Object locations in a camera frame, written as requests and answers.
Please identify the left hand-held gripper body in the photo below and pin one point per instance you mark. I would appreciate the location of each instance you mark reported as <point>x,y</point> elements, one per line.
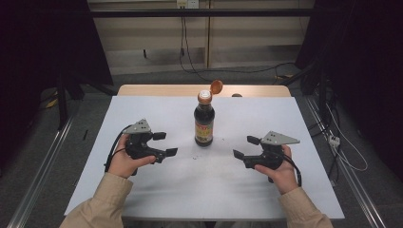
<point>139,148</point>

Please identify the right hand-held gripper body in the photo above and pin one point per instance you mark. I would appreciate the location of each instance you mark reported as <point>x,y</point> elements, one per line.
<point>272,156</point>

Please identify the dark soy sauce bottle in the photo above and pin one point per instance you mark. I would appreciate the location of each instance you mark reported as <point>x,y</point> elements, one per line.
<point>204,122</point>

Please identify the person's left hand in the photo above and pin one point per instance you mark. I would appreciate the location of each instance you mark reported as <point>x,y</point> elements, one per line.
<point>122,164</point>

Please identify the person's right hand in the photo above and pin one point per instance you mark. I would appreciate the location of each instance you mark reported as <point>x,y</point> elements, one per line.
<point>285,177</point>

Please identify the white table cover sheet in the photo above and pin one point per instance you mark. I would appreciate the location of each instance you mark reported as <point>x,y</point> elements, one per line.
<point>206,183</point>

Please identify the wooden table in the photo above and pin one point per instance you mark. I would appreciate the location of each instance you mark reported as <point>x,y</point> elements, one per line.
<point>158,90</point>

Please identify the white power strip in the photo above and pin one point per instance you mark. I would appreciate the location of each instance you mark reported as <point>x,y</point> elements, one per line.
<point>334,141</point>

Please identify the black metal stand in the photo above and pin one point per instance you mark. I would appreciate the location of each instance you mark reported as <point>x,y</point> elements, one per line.
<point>62,101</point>

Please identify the black horizontal bar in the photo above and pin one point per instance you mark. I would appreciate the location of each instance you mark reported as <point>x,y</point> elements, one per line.
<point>196,12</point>

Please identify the dark curtain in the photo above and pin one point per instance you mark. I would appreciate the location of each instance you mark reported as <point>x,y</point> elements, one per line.
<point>38,47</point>
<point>364,63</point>

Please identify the metal floor rail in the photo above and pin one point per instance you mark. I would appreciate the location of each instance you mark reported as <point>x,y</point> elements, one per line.
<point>38,177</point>
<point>351,177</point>

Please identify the white wall socket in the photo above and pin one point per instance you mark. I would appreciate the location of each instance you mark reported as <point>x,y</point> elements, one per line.
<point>187,3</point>

